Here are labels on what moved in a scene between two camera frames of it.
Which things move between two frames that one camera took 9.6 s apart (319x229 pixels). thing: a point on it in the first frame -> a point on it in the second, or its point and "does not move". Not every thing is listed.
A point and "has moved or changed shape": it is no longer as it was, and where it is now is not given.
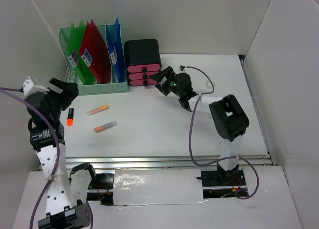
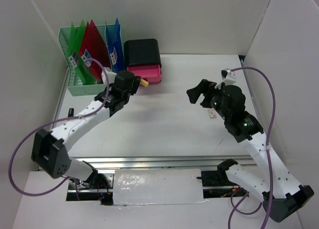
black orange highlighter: [70, 119] does not move
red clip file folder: [95, 52] does not move
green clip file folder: [73, 50] does not move
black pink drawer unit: [142, 60] does not move
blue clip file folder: [114, 42] does not move
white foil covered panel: [154, 186] does not move
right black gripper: [158, 77] -> [193, 94]
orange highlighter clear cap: [97, 110] has moved or changed shape
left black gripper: [70, 89] -> [135, 84]
